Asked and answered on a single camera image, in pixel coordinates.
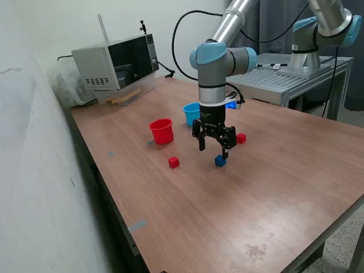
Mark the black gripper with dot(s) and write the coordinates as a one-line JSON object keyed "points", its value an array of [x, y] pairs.
{"points": [[212, 115]]}

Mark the blue cube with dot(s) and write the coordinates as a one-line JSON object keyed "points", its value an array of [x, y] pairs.
{"points": [[219, 162]]}

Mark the red cube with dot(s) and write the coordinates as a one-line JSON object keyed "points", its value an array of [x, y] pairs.
{"points": [[173, 162], [241, 138]]}

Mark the aluminium robot base table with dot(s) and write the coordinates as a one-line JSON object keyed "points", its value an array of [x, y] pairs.
{"points": [[270, 79]]}

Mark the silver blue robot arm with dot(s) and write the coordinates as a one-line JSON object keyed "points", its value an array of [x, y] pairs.
{"points": [[211, 65]]}

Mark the blue plastic cup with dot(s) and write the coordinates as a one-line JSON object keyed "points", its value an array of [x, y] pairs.
{"points": [[189, 115]]}

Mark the red plastic cup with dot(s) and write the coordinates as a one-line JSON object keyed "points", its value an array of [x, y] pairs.
{"points": [[162, 133]]}

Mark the white label tag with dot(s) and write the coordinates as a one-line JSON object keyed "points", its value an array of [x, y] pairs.
{"points": [[276, 66]]}

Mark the wooden stick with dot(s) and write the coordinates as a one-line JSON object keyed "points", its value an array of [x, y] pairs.
{"points": [[122, 99], [125, 94]]}

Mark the long grey tape strip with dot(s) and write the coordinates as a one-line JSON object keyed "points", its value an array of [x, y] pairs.
{"points": [[137, 226]]}

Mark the dark grey curtain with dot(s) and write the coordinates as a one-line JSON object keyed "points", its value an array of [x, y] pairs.
{"points": [[270, 17]]}

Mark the silver microwave oven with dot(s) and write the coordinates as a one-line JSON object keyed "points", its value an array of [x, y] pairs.
{"points": [[94, 65]]}

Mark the thin white rod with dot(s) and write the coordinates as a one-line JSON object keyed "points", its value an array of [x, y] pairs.
{"points": [[103, 27]]}

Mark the clear plastic bag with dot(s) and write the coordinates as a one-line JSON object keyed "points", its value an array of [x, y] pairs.
{"points": [[62, 82]]}

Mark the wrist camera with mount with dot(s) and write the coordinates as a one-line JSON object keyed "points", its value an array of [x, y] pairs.
{"points": [[233, 105]]}

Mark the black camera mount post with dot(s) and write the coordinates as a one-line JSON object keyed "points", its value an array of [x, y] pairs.
{"points": [[143, 27]]}

